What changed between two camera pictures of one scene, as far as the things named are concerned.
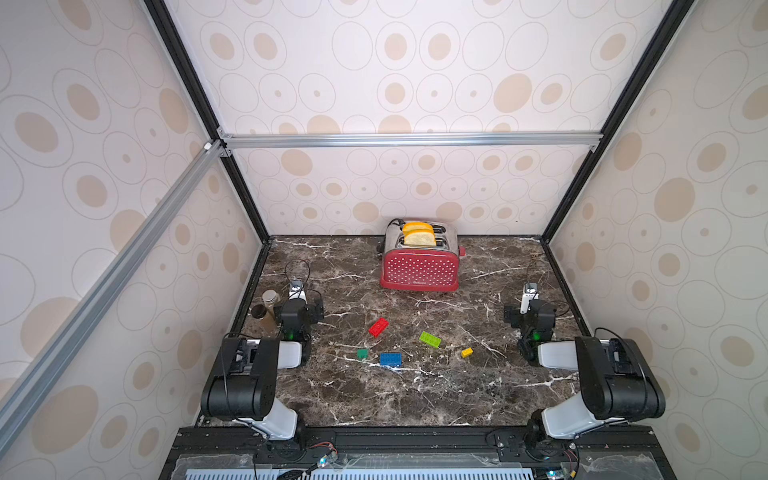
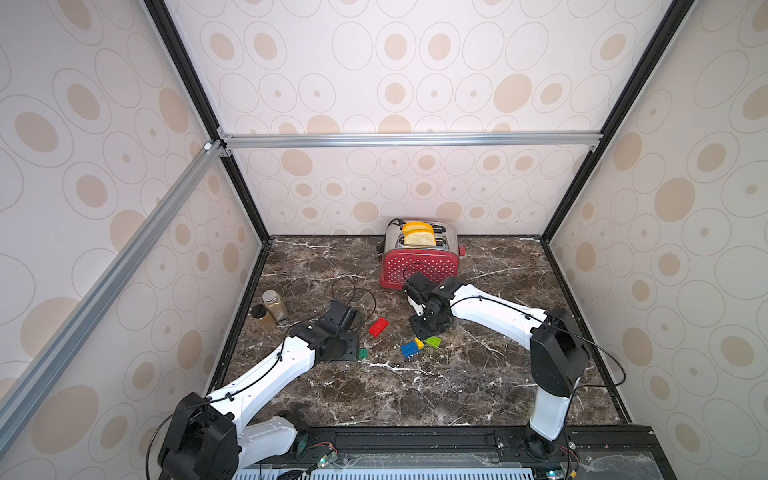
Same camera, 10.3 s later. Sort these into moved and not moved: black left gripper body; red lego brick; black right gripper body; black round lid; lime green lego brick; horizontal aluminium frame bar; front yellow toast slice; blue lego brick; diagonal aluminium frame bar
Moved: black left gripper body; black right gripper body; blue lego brick
Not moved: red lego brick; diagonal aluminium frame bar; horizontal aluminium frame bar; black round lid; lime green lego brick; front yellow toast slice
